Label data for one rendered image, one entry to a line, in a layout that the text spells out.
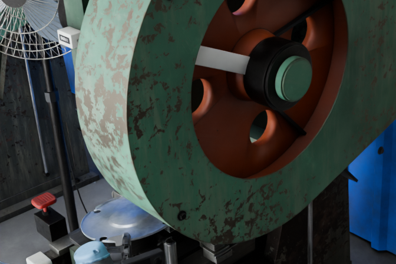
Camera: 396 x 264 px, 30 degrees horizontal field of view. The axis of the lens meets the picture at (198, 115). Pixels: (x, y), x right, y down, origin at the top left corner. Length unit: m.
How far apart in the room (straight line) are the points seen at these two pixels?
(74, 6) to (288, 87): 0.69
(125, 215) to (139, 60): 0.86
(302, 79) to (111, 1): 0.46
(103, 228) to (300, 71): 0.81
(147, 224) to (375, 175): 1.30
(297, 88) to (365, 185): 1.64
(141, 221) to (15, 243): 1.54
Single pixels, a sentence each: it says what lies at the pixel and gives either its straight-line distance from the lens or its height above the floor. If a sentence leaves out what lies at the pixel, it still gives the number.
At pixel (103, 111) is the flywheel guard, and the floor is 1.36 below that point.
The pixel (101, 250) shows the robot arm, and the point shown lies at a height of 0.99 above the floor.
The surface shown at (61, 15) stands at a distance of 2.15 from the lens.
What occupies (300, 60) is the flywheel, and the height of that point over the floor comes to 1.37.
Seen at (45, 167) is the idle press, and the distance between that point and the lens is 3.78.
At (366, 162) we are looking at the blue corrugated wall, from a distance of 3.15.
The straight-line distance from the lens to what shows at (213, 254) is 2.07.
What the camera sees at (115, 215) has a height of 0.79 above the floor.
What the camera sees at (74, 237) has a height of 0.78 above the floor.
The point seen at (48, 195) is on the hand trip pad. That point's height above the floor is 0.76.
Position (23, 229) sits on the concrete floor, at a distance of 3.65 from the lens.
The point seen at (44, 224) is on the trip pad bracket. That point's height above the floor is 0.70.
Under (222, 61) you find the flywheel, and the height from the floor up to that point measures 1.40.
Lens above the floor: 1.97
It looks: 26 degrees down
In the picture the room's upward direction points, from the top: 4 degrees counter-clockwise
